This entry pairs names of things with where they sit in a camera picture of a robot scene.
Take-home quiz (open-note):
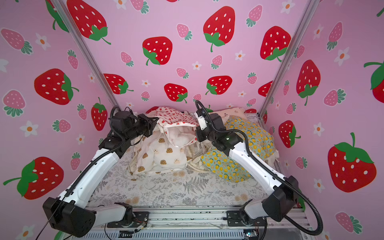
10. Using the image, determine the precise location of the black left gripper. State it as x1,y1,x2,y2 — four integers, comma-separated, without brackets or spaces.
123,114,158,144

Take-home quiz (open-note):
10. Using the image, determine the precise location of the cream bear print pillow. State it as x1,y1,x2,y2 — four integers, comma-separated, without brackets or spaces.
213,107,247,123

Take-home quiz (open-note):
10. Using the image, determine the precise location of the lemon print pillow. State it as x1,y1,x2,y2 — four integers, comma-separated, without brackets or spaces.
196,114,280,189

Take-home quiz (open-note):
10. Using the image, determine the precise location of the cream large-bear print pillow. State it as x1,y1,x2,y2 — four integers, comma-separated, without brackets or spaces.
128,131,188,175

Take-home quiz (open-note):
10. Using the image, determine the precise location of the strawberry print pillow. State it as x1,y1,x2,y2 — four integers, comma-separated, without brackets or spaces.
146,106,198,148

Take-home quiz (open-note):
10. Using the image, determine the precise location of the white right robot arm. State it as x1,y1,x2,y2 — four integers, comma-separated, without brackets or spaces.
195,110,299,222

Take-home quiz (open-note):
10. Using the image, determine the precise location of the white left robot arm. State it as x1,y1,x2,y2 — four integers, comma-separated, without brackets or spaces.
43,106,159,238

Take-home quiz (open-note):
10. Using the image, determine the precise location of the floral grey table mat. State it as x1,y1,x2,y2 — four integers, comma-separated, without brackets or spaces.
89,141,267,207

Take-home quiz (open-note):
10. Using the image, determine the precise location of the black corrugated cable hose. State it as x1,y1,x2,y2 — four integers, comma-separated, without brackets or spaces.
194,100,324,236

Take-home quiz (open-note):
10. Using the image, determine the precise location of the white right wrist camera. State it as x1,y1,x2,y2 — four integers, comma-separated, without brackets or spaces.
197,116,207,131

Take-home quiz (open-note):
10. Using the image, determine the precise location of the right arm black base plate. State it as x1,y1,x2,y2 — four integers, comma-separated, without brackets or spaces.
226,210,255,227

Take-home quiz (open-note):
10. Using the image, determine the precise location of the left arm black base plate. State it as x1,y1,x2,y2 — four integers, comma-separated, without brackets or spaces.
107,212,150,228

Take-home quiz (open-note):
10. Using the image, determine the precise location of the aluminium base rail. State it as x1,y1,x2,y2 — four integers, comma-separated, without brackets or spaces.
82,206,311,240

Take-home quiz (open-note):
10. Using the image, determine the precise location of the left aluminium frame post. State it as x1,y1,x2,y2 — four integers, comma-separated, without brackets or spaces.
52,0,122,110

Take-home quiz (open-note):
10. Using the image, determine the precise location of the aluminium frame post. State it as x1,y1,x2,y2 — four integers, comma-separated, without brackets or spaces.
52,0,122,110
258,0,320,120

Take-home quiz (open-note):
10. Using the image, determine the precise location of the right aluminium frame post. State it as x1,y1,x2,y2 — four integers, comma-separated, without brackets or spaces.
258,0,320,120

